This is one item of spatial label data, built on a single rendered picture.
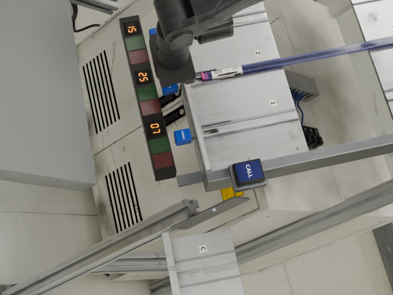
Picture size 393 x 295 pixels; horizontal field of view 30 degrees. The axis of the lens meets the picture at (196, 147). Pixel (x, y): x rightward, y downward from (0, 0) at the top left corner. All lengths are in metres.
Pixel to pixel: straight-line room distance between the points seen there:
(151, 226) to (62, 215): 0.62
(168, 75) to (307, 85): 0.68
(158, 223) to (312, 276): 1.46
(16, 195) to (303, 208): 0.75
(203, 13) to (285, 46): 0.90
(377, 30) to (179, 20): 0.52
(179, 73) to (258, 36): 0.24
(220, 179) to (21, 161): 0.36
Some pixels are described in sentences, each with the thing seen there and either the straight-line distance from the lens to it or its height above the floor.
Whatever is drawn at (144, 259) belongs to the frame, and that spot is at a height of 0.31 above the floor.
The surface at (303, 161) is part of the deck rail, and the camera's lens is 1.37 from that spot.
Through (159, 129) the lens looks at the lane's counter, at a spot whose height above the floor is 0.66.
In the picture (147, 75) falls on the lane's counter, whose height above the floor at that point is 0.66.
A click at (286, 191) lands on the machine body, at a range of 1.71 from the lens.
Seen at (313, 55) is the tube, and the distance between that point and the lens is 1.46.
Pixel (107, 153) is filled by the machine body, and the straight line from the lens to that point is 2.02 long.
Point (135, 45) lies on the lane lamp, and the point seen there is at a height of 0.66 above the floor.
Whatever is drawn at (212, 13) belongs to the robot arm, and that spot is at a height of 0.95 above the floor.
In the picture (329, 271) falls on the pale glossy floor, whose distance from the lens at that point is 2.95.
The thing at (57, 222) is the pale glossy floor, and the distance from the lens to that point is 2.03.
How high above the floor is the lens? 1.51
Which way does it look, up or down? 36 degrees down
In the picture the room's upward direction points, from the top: 61 degrees clockwise
